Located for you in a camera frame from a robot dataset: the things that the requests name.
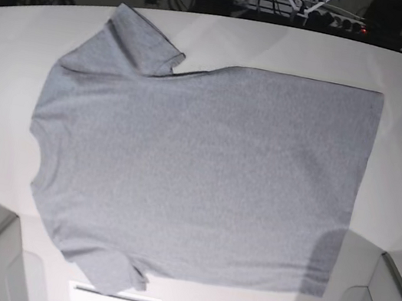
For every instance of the grey T-shirt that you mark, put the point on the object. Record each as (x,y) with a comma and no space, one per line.
(234,177)

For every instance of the white power strip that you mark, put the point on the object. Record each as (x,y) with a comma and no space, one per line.
(320,16)

